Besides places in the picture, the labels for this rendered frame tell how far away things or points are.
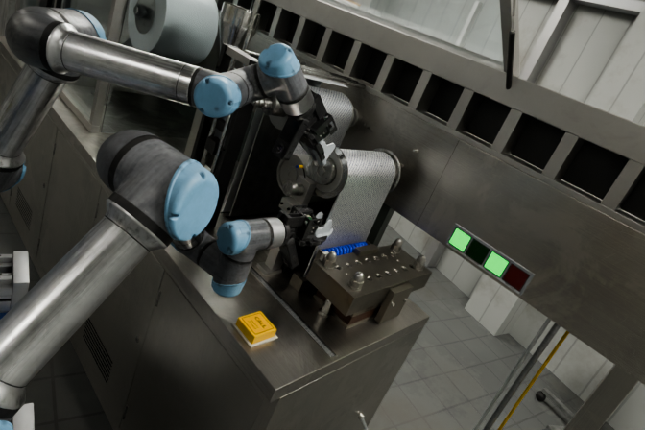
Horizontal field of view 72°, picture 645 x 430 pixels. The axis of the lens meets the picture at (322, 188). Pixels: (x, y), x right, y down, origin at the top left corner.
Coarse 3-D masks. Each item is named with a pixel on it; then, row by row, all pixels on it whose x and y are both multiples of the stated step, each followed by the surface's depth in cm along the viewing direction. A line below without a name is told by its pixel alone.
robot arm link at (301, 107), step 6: (306, 96) 97; (312, 96) 100; (300, 102) 97; (306, 102) 98; (312, 102) 100; (288, 108) 98; (294, 108) 98; (300, 108) 98; (306, 108) 99; (288, 114) 101; (294, 114) 100; (300, 114) 100
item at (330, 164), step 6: (330, 162) 118; (312, 168) 122; (318, 168) 121; (324, 168) 119; (330, 168) 117; (312, 174) 122; (318, 174) 121; (324, 174) 119; (330, 174) 117; (318, 180) 120; (324, 180) 119; (330, 180) 119
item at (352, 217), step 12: (336, 204) 121; (348, 204) 126; (360, 204) 130; (372, 204) 135; (336, 216) 124; (348, 216) 129; (360, 216) 133; (372, 216) 138; (336, 228) 128; (348, 228) 132; (360, 228) 137; (336, 240) 131; (348, 240) 136; (360, 240) 141
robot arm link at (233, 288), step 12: (204, 252) 105; (216, 252) 105; (204, 264) 105; (216, 264) 103; (228, 264) 101; (240, 264) 101; (216, 276) 104; (228, 276) 102; (240, 276) 103; (216, 288) 104; (228, 288) 104; (240, 288) 106
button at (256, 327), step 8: (256, 312) 110; (240, 320) 105; (248, 320) 106; (256, 320) 107; (264, 320) 108; (240, 328) 105; (248, 328) 103; (256, 328) 104; (264, 328) 105; (272, 328) 106; (248, 336) 103; (256, 336) 102; (264, 336) 104; (272, 336) 107
